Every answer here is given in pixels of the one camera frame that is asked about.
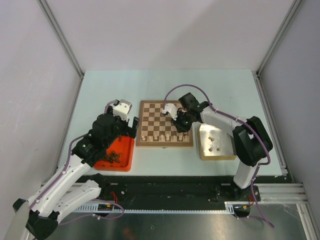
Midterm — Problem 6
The gold metal tin tray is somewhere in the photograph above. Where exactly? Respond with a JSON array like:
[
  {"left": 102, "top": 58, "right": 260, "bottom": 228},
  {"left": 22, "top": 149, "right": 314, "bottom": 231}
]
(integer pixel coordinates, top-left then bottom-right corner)
[{"left": 197, "top": 124, "right": 237, "bottom": 161}]

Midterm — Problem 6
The pile of dark chess pieces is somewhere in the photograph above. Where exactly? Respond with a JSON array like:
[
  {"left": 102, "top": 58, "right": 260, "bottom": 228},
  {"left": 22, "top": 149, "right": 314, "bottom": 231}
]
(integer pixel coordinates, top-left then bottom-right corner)
[{"left": 102, "top": 151, "right": 122, "bottom": 164}]

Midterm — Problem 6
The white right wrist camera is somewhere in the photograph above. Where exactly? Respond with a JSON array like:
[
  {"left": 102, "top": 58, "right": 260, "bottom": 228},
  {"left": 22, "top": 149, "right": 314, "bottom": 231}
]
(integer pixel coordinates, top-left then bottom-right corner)
[{"left": 161, "top": 103, "right": 178, "bottom": 120}]

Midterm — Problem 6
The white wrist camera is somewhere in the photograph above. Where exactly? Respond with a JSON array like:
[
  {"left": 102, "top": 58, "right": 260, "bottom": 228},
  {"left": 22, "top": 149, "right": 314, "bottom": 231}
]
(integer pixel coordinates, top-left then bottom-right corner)
[
  {"left": 113, "top": 99, "right": 132, "bottom": 122},
  {"left": 161, "top": 103, "right": 178, "bottom": 120}
]

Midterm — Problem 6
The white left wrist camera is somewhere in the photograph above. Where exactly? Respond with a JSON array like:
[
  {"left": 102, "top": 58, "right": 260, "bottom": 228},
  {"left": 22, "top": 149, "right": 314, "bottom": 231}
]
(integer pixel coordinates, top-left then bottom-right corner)
[{"left": 113, "top": 99, "right": 132, "bottom": 122}]

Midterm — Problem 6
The left aluminium frame post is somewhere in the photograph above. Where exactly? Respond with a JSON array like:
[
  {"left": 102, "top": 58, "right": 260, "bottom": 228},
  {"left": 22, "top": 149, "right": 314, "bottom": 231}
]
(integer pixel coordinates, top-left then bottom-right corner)
[{"left": 37, "top": 0, "right": 85, "bottom": 80}]

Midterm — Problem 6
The orange plastic tray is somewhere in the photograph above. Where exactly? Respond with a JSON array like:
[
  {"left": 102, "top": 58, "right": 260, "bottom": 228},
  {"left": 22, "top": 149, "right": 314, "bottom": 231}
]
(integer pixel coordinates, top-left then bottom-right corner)
[{"left": 93, "top": 136, "right": 135, "bottom": 172}]

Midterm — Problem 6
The pile of light chess pieces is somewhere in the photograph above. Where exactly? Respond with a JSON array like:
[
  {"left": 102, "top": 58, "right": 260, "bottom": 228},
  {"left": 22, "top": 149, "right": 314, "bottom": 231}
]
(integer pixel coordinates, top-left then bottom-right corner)
[{"left": 208, "top": 136, "right": 221, "bottom": 152}]

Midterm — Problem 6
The right aluminium frame post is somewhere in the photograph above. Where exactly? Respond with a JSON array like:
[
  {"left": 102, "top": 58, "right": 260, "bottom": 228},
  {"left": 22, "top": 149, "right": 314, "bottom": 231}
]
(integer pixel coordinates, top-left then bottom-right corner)
[{"left": 256, "top": 0, "right": 305, "bottom": 76}]

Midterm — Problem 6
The aluminium frame post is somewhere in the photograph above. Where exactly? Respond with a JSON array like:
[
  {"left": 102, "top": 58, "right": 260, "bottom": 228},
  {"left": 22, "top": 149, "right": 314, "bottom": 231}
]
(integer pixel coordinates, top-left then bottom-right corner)
[
  {"left": 37, "top": 0, "right": 85, "bottom": 80},
  {"left": 256, "top": 0, "right": 305, "bottom": 76}
]

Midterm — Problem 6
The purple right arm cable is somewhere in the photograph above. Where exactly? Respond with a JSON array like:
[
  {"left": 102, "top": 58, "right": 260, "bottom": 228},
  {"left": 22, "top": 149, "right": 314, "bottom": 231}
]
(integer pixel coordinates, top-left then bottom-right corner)
[{"left": 163, "top": 84, "right": 275, "bottom": 229}]

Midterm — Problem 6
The wooden chess board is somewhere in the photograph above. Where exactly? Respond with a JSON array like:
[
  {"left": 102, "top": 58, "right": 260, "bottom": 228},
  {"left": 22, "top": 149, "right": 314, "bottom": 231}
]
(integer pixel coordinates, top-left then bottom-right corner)
[{"left": 136, "top": 100, "right": 194, "bottom": 148}]

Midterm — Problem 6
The grey slotted cable duct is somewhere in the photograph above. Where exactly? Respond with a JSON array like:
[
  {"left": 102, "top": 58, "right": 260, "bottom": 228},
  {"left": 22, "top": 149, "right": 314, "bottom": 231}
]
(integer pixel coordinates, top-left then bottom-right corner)
[{"left": 73, "top": 201, "right": 248, "bottom": 215}]

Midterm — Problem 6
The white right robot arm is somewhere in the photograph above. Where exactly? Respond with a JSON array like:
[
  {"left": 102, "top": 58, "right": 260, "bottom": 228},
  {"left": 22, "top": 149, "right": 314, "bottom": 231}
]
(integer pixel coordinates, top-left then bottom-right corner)
[{"left": 162, "top": 92, "right": 273, "bottom": 201}]

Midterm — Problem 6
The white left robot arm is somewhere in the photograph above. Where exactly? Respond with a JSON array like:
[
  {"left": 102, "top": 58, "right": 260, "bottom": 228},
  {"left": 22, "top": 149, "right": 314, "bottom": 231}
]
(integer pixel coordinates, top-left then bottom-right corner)
[{"left": 12, "top": 108, "right": 140, "bottom": 240}]

